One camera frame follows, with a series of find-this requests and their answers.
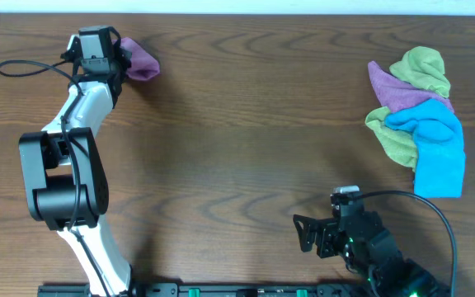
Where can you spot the purple cloth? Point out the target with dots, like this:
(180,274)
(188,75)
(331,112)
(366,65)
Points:
(144,66)
(398,95)

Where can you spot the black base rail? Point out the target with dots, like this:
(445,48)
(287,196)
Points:
(257,290)

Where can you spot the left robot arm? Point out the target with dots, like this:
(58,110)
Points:
(64,179)

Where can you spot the green cloth top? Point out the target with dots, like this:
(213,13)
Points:
(423,67)

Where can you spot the green cloth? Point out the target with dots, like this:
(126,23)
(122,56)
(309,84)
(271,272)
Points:
(423,67)
(397,144)

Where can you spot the blue cloth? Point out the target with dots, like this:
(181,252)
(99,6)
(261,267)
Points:
(438,135)

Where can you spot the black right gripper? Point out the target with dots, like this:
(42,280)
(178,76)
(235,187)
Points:
(326,228)

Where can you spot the green cloth lower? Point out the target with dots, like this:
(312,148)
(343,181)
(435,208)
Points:
(397,144)

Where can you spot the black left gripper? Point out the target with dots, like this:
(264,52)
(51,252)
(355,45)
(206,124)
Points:
(124,61)

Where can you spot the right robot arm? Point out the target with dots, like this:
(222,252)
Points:
(367,248)

